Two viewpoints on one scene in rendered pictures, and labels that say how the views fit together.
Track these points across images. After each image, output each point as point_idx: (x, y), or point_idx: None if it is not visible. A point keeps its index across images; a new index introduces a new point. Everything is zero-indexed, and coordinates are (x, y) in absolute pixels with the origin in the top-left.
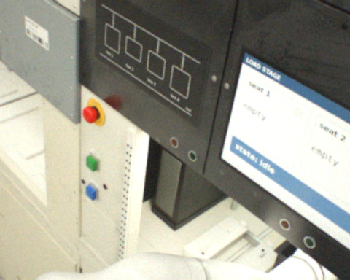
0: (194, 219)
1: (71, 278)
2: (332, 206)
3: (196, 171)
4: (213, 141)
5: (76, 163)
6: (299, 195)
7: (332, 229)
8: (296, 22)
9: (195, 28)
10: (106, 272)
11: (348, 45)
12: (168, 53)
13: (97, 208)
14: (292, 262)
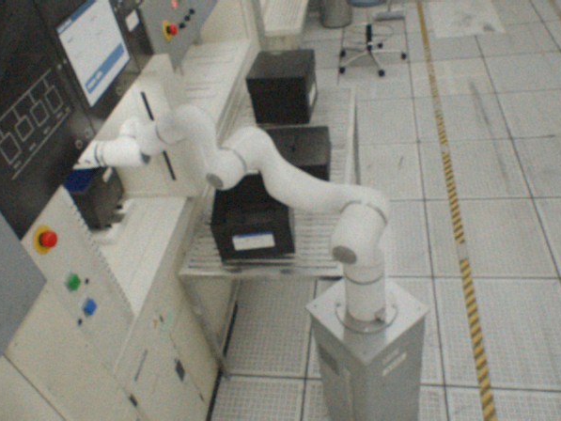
0: None
1: (211, 138)
2: (115, 52)
3: None
4: (84, 104)
5: (69, 317)
6: (110, 67)
7: (121, 61)
8: None
9: (34, 51)
10: (200, 119)
11: None
12: (38, 91)
13: (96, 315)
14: (107, 148)
